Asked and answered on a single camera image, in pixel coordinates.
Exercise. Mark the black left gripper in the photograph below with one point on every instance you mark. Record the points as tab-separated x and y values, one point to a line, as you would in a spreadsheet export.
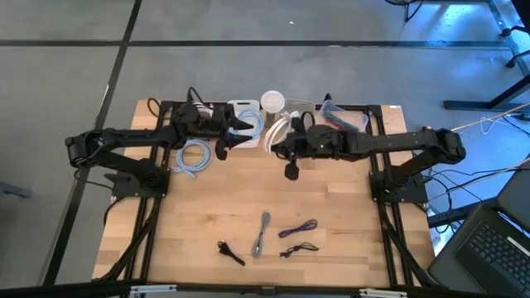
219	126

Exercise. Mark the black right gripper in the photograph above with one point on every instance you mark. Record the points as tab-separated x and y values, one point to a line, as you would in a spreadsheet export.
319	142

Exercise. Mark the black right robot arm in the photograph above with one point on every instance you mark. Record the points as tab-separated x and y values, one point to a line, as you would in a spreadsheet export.
393	142

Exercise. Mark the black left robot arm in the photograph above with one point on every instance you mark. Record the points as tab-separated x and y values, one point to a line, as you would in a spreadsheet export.
124	134

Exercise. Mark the white plastic bin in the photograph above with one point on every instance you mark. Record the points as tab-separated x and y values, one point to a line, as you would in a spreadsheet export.
244	104

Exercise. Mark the light grey plastic bin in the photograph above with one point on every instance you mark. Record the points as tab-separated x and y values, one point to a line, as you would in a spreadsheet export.
300	104

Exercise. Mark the clear plastic bin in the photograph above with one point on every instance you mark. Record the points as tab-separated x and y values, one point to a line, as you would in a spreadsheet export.
327	108

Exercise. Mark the black plug adapter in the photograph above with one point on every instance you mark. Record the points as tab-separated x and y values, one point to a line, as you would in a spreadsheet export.
225	249

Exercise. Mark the black office desk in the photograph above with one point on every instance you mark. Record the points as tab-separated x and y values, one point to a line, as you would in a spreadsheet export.
468	105

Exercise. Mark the grey metal foot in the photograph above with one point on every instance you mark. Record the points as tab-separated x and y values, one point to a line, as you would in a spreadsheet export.
12	190

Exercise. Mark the black chair base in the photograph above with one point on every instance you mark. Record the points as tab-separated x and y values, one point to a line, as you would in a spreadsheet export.
511	62

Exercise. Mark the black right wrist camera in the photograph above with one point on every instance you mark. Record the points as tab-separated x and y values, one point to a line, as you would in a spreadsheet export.
292	170

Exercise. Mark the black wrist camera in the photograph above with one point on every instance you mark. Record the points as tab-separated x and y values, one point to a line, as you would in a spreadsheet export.
221	151
292	170

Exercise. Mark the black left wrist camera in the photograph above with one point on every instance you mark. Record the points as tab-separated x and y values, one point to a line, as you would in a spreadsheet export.
221	151

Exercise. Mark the black aluminium frame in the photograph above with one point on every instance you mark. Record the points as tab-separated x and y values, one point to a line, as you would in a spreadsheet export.
207	287

